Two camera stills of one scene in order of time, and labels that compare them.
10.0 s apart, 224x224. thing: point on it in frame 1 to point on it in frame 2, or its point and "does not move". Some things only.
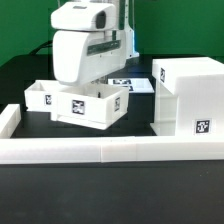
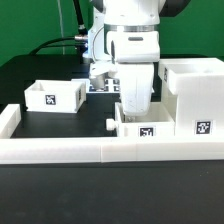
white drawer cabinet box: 189,97 does not move
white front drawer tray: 92,104 to 158,122
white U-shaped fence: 102,149 does not move
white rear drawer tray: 42,95 does not move
